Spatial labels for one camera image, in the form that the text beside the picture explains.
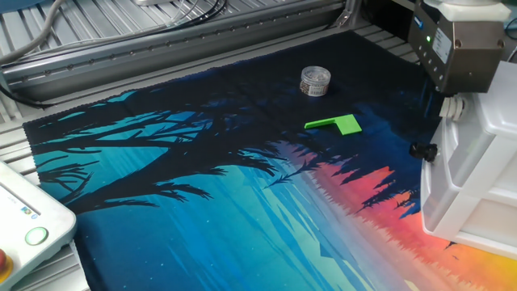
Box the grey metal gripper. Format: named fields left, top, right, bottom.
left=407, top=0, right=512, bottom=100

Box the translucent drawer with white knob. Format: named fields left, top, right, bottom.
left=438, top=95, right=498, bottom=191

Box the white plastic drawer cabinet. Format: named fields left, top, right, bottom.
left=419, top=60, right=517, bottom=260

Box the green L-shaped plastic piece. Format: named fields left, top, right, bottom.
left=303, top=113, right=363, bottom=136

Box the small clear jar of beads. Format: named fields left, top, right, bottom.
left=299, top=65, right=332, bottom=98

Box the sunset forest printed cloth mat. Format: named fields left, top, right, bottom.
left=22, top=30, right=517, bottom=291

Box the white teach pendant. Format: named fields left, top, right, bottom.
left=0, top=160, right=78, bottom=291

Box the black cable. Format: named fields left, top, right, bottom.
left=0, top=82, right=56, bottom=110
left=132, top=0, right=229, bottom=40

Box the grey aluminium linear rail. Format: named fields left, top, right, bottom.
left=0, top=0, right=352, bottom=102

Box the thick grey cable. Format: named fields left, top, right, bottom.
left=0, top=0, right=68, bottom=66

